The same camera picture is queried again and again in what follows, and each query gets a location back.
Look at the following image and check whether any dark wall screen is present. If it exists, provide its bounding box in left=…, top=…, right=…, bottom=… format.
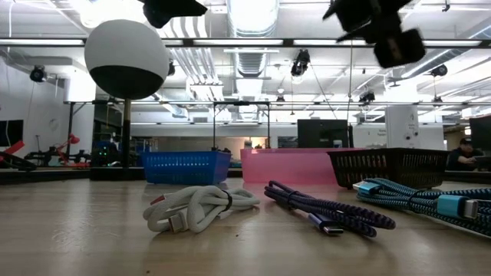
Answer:
left=0, top=119, right=25, bottom=147

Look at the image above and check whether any black plastic basket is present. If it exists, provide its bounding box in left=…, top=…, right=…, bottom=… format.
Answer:
left=326, top=147, right=450, bottom=190

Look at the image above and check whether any white globe lamp black stand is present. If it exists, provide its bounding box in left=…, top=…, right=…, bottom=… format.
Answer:
left=84, top=18, right=170, bottom=182

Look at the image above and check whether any white square pillar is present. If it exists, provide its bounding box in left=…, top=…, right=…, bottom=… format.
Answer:
left=384, top=105, right=421, bottom=150

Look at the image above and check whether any purple braided usb cable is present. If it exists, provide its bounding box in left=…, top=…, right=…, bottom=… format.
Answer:
left=263, top=179, right=397, bottom=239

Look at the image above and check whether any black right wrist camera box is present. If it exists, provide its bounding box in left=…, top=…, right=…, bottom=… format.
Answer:
left=373, top=28, right=427, bottom=70

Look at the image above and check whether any silver ventilation duct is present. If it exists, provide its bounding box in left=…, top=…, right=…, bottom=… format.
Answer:
left=226, top=0, right=281, bottom=89

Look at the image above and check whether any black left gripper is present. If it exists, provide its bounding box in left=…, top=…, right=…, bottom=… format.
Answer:
left=137, top=0, right=209, bottom=30

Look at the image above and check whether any white braided usb cable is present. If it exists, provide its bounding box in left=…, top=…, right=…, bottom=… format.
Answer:
left=142, top=185, right=262, bottom=235

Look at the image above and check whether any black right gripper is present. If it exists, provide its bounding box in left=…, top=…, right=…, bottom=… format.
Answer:
left=321, top=0, right=414, bottom=44

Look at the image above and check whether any dark monitor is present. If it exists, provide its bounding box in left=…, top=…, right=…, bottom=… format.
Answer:
left=469, top=114, right=491, bottom=153

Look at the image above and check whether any teal braided usb cable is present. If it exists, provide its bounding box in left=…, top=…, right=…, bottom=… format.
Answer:
left=352, top=177, right=491, bottom=239

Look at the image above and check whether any black computer monitor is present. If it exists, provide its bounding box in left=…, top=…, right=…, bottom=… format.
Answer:
left=297, top=119, right=351, bottom=150

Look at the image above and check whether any pink translucent plastic bin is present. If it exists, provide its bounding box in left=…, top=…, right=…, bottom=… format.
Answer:
left=240, top=147, right=364, bottom=186

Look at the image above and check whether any black aluminium table frame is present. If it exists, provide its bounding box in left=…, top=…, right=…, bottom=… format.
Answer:
left=0, top=167, right=491, bottom=186

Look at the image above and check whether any blue plastic basket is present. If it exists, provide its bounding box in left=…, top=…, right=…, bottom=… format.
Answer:
left=139, top=149, right=232, bottom=186

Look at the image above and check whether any black overhead frame beam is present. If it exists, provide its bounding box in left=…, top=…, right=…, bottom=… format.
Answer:
left=0, top=37, right=491, bottom=48

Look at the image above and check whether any thin hanging cable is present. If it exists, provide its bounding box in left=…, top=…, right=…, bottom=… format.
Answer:
left=346, top=41, right=355, bottom=122

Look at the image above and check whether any person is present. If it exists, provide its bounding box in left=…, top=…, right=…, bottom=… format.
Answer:
left=446, top=137, right=485, bottom=173

